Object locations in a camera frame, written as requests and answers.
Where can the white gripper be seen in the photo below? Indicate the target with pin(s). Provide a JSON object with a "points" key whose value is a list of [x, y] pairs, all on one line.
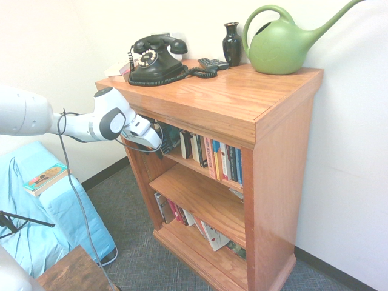
{"points": [[145, 141]]}

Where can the blue Darwin's Radio paperback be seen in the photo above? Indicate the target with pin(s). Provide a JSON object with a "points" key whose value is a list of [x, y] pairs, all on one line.
{"points": [[171, 138]]}

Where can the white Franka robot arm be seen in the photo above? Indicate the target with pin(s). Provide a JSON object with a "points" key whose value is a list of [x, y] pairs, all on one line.
{"points": [[27, 115]]}

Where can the black spine book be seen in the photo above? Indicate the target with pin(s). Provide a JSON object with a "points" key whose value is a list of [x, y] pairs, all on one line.
{"points": [[186, 145]]}

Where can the grey and white book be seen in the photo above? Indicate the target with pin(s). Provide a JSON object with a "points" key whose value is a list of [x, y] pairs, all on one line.
{"points": [[162, 207]]}

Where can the orange spine book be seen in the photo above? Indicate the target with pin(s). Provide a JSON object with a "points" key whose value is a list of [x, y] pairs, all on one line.
{"points": [[211, 159]]}

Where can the yellow and blue spine book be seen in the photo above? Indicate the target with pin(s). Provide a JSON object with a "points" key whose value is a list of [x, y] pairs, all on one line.
{"points": [[217, 160]]}

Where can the loose papers on shelf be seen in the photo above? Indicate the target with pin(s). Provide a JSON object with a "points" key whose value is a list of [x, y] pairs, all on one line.
{"points": [[237, 194]]}

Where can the white book with red dots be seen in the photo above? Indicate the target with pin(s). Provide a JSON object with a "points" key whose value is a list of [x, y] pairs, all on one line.
{"points": [[216, 238]]}

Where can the camouflage cover book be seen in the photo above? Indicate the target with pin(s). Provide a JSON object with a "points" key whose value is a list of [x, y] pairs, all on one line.
{"points": [[238, 250]]}

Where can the black rotary telephone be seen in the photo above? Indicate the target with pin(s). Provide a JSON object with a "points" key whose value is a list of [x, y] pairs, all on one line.
{"points": [[154, 65]]}

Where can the orange and white paperback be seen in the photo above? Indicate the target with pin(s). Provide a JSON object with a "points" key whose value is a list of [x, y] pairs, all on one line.
{"points": [[125, 69]]}

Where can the black remote control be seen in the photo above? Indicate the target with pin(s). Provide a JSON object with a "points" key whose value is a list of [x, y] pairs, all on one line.
{"points": [[213, 63]]}

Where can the teal cover paperback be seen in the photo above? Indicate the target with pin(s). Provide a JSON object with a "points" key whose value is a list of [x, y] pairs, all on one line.
{"points": [[47, 179]]}

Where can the wooden oak bookshelf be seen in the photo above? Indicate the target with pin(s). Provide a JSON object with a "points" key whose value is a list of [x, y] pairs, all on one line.
{"points": [[272, 145]]}

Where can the light blue covered chair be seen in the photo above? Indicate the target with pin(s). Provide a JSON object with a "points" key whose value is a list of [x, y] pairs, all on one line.
{"points": [[45, 218]]}

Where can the small black vase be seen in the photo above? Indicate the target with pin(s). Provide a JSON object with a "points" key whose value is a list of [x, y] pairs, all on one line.
{"points": [[232, 45]]}

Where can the rustic brown wooden table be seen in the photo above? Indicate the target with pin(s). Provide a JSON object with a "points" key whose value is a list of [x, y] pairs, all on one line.
{"points": [[75, 272]]}

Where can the black tripod stand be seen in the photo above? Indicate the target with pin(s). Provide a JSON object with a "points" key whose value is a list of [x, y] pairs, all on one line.
{"points": [[18, 219]]}

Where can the green plastic watering can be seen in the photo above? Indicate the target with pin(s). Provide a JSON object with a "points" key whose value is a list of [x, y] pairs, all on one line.
{"points": [[276, 48]]}

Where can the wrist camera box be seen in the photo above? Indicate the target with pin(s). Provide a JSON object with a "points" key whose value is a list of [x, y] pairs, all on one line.
{"points": [[139, 125]]}

